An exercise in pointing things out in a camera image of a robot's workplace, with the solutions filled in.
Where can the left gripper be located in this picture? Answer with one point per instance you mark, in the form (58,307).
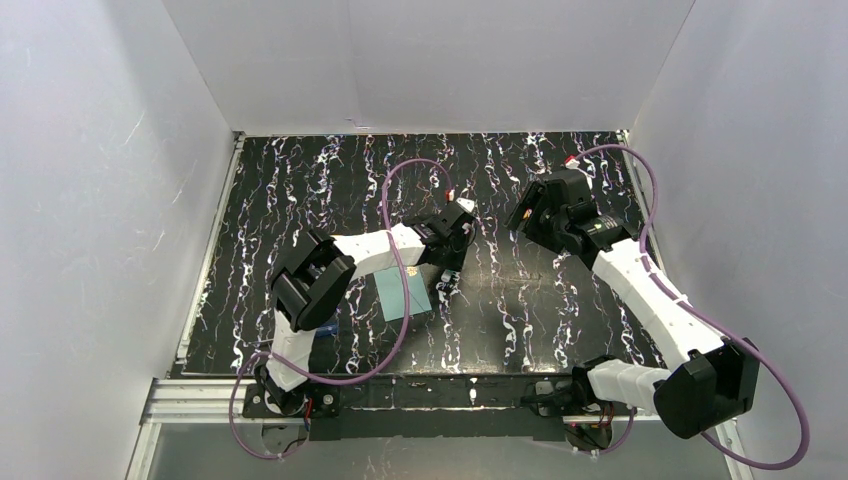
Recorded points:
(451,266)

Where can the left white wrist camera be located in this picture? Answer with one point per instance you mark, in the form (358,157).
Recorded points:
(466,204)

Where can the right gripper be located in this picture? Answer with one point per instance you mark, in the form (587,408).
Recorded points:
(534,211)

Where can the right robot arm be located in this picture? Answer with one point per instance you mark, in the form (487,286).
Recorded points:
(707,378)

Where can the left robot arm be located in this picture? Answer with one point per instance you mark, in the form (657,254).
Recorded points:
(316,272)

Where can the teal envelope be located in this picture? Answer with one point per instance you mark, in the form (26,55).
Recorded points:
(391,293)

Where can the blue red screwdriver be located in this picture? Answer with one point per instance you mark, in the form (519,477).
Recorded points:
(326,330)

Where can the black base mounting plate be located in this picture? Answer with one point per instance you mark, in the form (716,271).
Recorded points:
(536,406)

